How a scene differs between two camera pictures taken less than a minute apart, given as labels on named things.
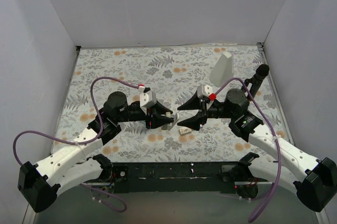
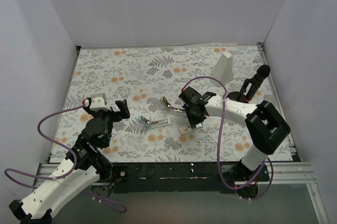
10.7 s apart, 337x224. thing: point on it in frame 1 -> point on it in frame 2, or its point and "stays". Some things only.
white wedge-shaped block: (224, 70) stays
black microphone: (261, 71) stays
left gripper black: (149, 118) -> (112, 113)
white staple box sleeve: (184, 130) stays
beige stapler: (168, 126) -> (172, 109)
